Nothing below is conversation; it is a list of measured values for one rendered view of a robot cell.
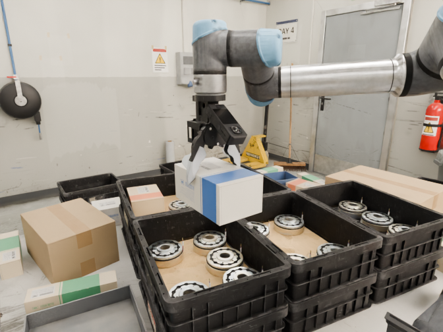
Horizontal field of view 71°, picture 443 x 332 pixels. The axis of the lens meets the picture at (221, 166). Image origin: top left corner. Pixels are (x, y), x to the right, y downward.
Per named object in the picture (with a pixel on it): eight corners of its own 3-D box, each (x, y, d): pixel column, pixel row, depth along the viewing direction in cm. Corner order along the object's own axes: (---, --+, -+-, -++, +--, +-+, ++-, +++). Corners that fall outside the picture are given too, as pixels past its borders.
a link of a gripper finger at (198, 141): (198, 166, 73) (215, 134, 73) (202, 167, 71) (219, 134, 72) (182, 157, 70) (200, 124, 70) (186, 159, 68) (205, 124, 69)
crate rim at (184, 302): (294, 275, 72) (295, 266, 71) (166, 315, 60) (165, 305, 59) (221, 209, 107) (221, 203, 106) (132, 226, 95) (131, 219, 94)
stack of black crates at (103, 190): (117, 222, 263) (111, 172, 250) (128, 237, 239) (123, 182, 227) (64, 236, 241) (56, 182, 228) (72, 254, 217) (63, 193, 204)
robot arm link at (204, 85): (233, 74, 69) (202, 74, 65) (233, 95, 70) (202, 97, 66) (214, 74, 75) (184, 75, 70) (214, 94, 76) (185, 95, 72)
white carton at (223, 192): (262, 211, 72) (263, 175, 70) (219, 226, 66) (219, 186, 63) (213, 187, 88) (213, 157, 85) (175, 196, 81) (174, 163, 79)
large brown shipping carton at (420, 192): (321, 215, 149) (325, 176, 144) (355, 200, 167) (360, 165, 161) (410, 251, 119) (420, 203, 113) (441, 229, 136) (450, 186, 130)
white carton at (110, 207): (136, 211, 154) (134, 193, 152) (142, 220, 144) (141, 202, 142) (93, 219, 145) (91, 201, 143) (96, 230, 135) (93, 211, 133)
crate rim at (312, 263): (385, 246, 84) (386, 238, 83) (294, 275, 72) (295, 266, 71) (293, 195, 119) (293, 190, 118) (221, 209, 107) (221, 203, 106)
